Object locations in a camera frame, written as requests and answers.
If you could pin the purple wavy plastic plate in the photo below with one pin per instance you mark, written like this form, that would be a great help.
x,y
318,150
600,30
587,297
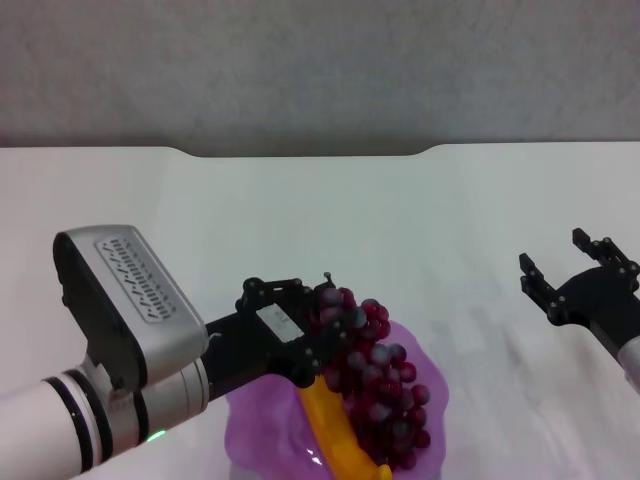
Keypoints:
x,y
260,425

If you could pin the dark red grape bunch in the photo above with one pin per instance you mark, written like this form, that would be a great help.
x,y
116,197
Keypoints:
x,y
380,380

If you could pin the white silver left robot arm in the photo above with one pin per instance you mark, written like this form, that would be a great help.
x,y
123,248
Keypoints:
x,y
75,430

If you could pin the yellow banana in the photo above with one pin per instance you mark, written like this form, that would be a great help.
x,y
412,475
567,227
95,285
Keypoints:
x,y
330,425

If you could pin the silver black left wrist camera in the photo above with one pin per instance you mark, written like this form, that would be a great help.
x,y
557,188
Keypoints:
x,y
125,300

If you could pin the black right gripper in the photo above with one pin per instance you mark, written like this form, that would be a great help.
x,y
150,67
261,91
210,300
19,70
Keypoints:
x,y
595,300

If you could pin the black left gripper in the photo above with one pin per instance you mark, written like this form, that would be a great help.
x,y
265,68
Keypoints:
x,y
250,350

